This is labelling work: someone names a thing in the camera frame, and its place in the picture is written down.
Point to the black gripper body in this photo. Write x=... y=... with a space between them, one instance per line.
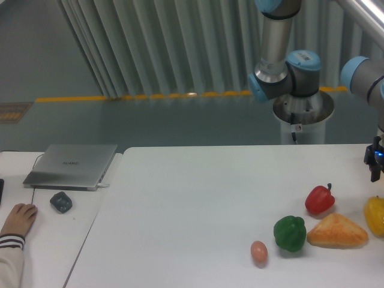
x=374 y=154

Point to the green bell pepper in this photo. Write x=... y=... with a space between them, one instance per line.
x=290 y=233

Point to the person's hand on mouse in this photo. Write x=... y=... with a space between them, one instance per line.
x=20 y=220

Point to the dark grey small case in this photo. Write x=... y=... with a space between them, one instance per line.
x=61 y=202

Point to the white striped sleeve forearm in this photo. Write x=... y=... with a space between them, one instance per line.
x=12 y=260

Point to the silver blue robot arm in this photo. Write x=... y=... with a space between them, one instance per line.
x=292 y=80

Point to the triangular orange bread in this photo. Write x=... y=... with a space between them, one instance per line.
x=337 y=231

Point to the white laptop plug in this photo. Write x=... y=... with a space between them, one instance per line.
x=103 y=185

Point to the silver closed laptop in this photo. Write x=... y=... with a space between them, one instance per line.
x=71 y=167

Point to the black keyboard edge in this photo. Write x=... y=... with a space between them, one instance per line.
x=2 y=182

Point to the yellow bell pepper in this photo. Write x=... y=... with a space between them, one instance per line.
x=373 y=213

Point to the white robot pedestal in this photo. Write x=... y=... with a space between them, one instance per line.
x=303 y=120

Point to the red bell pepper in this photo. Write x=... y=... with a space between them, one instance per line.
x=319 y=199

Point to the brown egg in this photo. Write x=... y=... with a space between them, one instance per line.
x=259 y=252

